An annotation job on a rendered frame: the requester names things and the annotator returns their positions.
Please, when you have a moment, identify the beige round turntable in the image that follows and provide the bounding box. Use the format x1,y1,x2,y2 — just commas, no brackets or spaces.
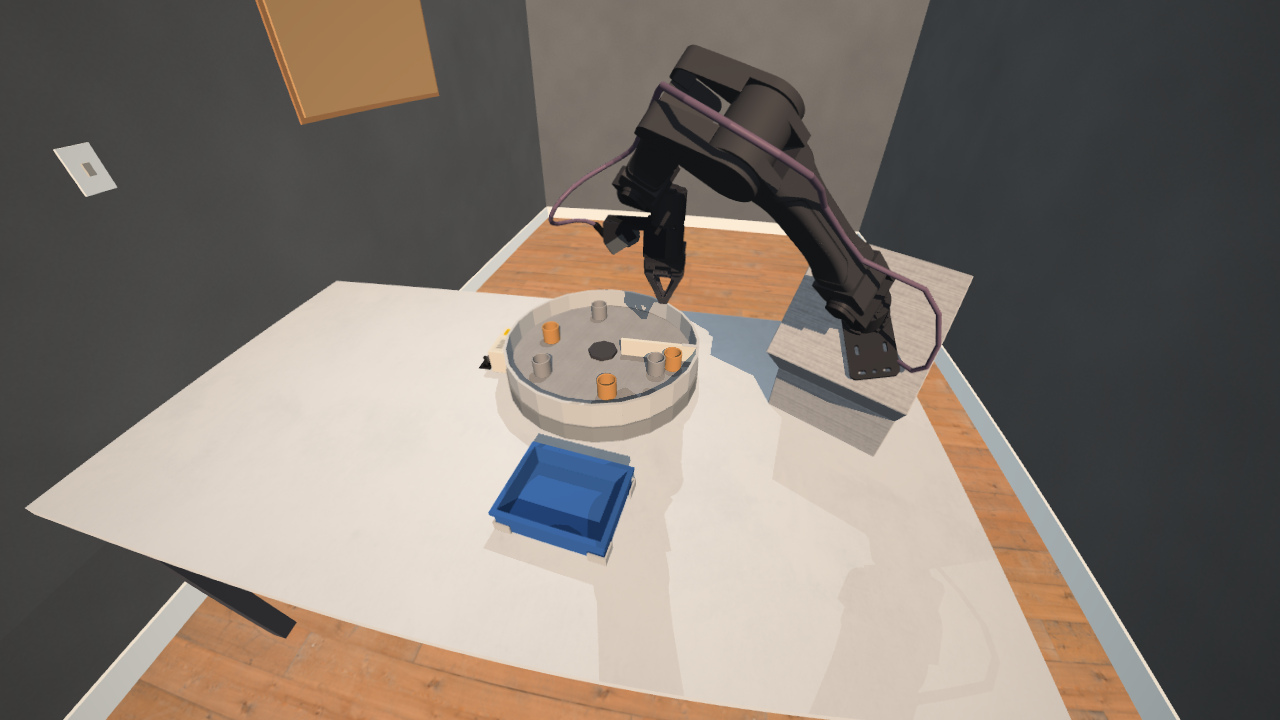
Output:
479,290,699,443

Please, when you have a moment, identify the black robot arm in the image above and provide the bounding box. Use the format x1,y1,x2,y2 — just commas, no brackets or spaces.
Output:
603,45,900,380

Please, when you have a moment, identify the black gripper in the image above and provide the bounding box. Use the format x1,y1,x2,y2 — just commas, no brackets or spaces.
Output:
644,223,686,304

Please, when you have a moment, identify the blue open crate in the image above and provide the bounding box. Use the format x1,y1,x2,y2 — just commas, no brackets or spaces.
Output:
488,441,635,559

